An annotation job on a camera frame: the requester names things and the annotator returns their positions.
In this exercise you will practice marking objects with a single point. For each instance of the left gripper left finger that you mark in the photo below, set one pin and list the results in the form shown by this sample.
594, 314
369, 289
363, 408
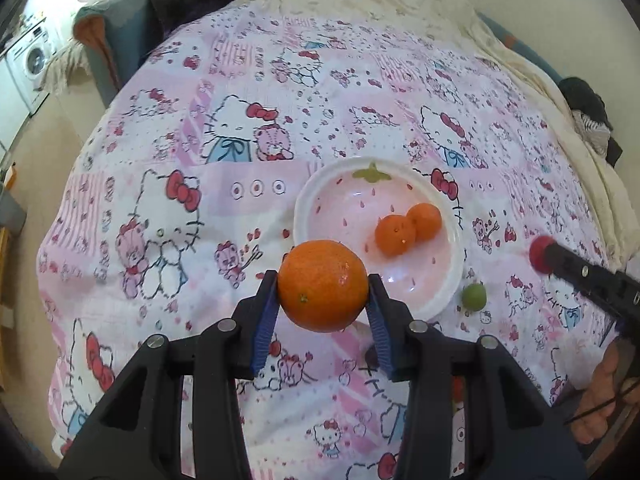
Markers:
225, 384

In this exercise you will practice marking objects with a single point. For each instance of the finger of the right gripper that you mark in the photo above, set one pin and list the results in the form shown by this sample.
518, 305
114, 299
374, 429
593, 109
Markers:
563, 263

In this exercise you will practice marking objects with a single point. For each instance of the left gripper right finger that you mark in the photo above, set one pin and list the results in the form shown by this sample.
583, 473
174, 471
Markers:
510, 430

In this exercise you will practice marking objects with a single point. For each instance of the green lime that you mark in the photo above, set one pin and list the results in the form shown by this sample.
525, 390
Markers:
474, 297

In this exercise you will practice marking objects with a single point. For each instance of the small orange mandarin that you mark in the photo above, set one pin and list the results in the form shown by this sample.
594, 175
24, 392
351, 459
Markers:
426, 220

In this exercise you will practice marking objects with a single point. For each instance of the medium orange mandarin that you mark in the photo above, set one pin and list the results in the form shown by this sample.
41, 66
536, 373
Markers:
394, 235

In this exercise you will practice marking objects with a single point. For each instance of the large orange mandarin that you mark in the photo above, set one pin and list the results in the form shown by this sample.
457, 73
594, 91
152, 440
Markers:
322, 286

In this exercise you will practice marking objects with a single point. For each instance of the red tomato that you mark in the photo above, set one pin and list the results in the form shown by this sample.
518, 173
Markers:
537, 254

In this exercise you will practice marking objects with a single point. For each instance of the person right hand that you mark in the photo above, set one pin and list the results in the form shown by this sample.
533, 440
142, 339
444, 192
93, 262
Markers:
597, 404

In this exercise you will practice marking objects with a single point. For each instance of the black and striped clothes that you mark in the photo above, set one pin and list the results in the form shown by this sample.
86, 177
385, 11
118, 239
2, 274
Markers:
591, 118

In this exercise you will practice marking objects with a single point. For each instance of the pink strawberry plate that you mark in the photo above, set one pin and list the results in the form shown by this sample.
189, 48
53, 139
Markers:
344, 201

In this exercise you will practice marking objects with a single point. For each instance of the Hello Kitty pink bedsheet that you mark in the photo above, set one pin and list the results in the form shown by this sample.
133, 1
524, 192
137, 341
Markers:
244, 135

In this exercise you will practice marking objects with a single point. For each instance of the white kitchen cabinet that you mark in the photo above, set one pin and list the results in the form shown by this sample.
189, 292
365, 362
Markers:
13, 110

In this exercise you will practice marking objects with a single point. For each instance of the white washing machine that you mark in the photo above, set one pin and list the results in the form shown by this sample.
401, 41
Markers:
27, 59

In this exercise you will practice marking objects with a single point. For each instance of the teal armchair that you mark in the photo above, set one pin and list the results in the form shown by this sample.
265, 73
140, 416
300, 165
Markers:
118, 36

